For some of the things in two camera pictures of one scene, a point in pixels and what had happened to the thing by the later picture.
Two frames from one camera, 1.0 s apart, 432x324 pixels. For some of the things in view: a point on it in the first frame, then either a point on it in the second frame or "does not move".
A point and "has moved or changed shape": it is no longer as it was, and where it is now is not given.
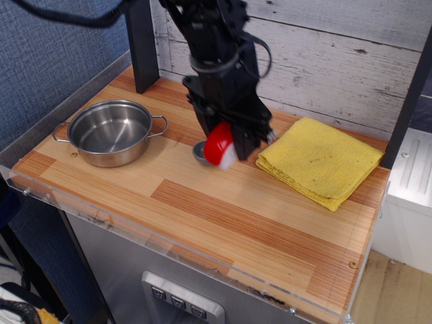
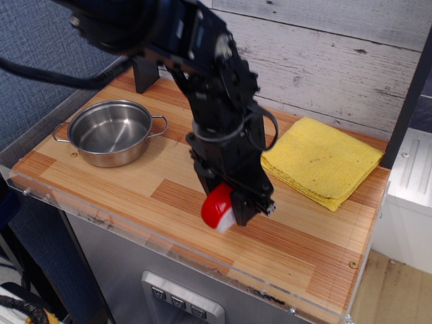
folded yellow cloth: (320, 160) does not move
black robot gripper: (230, 93) → (238, 158)
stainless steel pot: (110, 133) does not move
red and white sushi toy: (220, 149) has moved or changed shape
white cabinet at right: (403, 232) does not move
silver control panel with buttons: (169, 302) does not move
